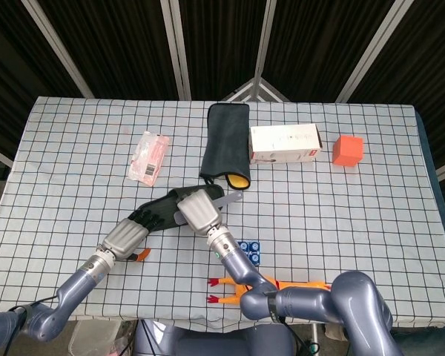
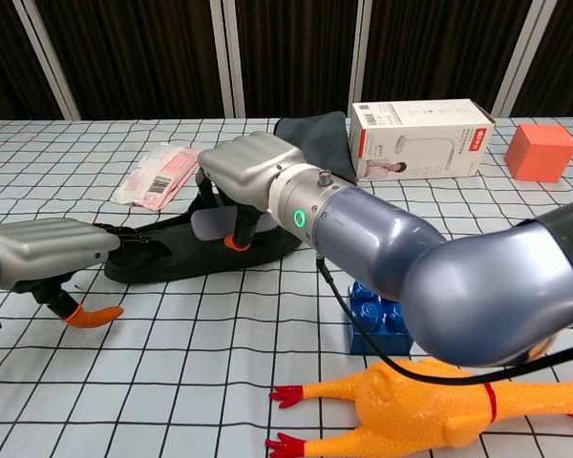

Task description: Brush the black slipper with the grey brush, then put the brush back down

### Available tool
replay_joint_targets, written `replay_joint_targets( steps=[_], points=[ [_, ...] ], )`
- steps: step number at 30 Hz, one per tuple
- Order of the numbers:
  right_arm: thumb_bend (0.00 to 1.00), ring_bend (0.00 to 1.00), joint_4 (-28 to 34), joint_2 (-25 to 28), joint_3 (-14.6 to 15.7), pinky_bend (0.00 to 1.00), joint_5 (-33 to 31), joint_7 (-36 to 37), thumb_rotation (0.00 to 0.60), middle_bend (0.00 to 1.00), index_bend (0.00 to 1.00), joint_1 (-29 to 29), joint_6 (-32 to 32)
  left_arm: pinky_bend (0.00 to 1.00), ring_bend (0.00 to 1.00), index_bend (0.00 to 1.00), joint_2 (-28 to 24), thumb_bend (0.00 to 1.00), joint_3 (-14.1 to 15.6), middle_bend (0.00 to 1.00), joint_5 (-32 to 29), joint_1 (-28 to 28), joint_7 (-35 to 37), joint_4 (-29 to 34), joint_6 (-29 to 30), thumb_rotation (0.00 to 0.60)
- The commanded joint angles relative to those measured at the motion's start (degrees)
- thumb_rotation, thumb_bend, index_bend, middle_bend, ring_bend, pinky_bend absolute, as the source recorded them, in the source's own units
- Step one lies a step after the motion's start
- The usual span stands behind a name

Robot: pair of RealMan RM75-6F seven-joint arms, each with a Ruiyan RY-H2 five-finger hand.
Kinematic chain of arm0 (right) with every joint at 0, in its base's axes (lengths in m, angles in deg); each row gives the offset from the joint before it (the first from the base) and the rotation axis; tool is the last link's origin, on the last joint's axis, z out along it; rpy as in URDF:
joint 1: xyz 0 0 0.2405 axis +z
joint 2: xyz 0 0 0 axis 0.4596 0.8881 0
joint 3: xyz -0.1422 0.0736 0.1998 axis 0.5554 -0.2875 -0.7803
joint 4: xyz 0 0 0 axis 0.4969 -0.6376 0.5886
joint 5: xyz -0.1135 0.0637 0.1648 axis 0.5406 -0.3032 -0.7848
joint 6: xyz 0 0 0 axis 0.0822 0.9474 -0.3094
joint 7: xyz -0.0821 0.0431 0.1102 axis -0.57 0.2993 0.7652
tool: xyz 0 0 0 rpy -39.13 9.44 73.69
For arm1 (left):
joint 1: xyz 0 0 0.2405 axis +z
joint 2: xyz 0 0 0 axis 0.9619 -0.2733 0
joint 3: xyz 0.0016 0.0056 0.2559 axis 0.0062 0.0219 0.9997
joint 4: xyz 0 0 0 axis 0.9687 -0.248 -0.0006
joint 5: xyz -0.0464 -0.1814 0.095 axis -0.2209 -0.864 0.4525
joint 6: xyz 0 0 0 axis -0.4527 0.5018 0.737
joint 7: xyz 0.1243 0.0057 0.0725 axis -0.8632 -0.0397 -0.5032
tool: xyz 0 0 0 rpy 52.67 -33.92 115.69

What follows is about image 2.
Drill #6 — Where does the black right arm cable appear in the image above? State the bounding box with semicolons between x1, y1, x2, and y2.
314;257;573;385

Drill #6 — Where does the pink plastic packet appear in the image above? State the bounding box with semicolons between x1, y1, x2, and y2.
112;141;201;211

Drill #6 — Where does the yellow rubber chicken toy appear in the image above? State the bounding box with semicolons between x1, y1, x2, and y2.
265;336;573;458

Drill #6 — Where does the white black checked tablecloth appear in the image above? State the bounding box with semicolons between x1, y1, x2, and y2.
0;114;573;458

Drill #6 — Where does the grey cloth mitt yellow lining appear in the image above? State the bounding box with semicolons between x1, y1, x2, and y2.
272;111;357;185

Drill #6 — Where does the blue toy building block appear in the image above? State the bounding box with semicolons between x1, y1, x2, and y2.
347;280;414;356

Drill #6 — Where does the black rubber slipper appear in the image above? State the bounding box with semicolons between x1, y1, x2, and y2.
103;198;302;285

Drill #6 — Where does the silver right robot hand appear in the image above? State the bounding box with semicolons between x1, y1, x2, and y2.
196;132;307;252

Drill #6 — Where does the white screen frame post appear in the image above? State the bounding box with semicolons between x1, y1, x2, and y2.
490;0;561;118
208;0;247;119
11;0;81;120
347;0;379;109

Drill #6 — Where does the orange foam cube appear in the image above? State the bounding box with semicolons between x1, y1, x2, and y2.
503;122;573;184

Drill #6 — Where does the white desk lamp box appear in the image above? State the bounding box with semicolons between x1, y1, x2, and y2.
349;98;496;181

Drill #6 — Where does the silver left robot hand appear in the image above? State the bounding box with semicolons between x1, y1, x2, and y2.
0;218;142;330

